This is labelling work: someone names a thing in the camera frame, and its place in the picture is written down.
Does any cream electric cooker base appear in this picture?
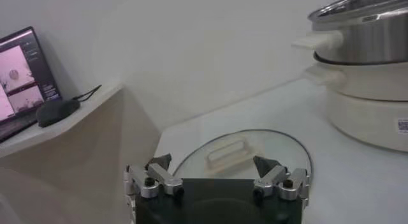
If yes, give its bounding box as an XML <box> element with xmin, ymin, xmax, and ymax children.
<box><xmin>302</xmin><ymin>61</ymin><xmax>408</xmax><ymax>153</ymax></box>

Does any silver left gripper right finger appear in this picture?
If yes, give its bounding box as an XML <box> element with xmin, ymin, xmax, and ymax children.
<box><xmin>252</xmin><ymin>155</ymin><xmax>310</xmax><ymax>201</ymax></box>

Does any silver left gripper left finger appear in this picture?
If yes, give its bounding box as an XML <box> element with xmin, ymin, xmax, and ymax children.
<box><xmin>123</xmin><ymin>153</ymin><xmax>185</xmax><ymax>200</ymax></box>

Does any white side table with mouse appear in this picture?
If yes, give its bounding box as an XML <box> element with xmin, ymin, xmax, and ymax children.
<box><xmin>0</xmin><ymin>81</ymin><xmax>162</xmax><ymax>224</ymax></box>

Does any stainless steel steamer basket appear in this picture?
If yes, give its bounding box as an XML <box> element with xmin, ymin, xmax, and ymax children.
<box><xmin>291</xmin><ymin>0</ymin><xmax>408</xmax><ymax>66</ymax></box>

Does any black laptop cable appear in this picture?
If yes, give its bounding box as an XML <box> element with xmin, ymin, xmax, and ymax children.
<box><xmin>72</xmin><ymin>84</ymin><xmax>103</xmax><ymax>102</ymax></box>

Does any black computer mouse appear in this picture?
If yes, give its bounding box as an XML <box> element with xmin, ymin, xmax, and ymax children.
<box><xmin>35</xmin><ymin>99</ymin><xmax>81</xmax><ymax>128</ymax></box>

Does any black laptop with grey keyboard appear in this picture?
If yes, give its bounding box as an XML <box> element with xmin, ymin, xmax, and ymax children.
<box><xmin>0</xmin><ymin>26</ymin><xmax>62</xmax><ymax>143</ymax></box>

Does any round glass lid cream handle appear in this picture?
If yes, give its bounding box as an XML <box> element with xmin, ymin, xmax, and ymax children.
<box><xmin>171</xmin><ymin>128</ymin><xmax>314</xmax><ymax>184</ymax></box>

